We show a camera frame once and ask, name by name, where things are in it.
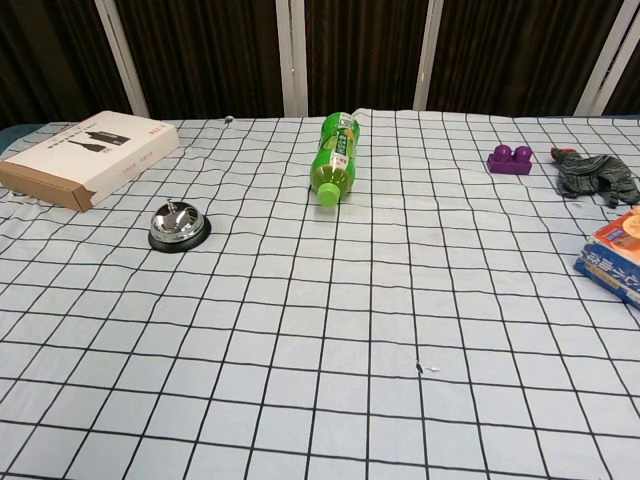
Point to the white and brown cardboard box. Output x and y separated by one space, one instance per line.
85 155

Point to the blue and orange snack package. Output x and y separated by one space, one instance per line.
617 255

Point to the white metal frame post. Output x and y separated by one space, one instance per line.
125 55
605 60
425 55
292 57

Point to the green tea plastic bottle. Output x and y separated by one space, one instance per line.
336 152

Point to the grey striped crumpled cloth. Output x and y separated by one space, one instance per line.
595 175

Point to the dark brown curtain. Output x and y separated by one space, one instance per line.
210 55

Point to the purple toy building block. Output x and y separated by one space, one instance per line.
510 160

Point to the white black grid tablecloth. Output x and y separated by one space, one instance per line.
320 325

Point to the silver desk bell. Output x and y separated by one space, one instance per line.
176 224

